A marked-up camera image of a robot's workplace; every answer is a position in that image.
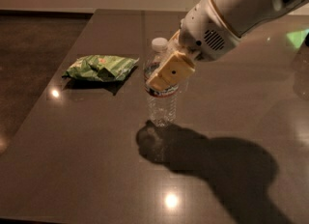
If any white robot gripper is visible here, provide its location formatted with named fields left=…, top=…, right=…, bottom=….
left=146, top=0, right=240, bottom=92

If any clear plastic water bottle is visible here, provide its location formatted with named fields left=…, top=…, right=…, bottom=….
left=143, top=38, right=179, bottom=126

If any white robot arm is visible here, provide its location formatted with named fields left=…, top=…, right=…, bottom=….
left=146, top=0, right=309, bottom=92

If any green chip bag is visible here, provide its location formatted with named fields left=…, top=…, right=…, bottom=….
left=62, top=55, right=138, bottom=82

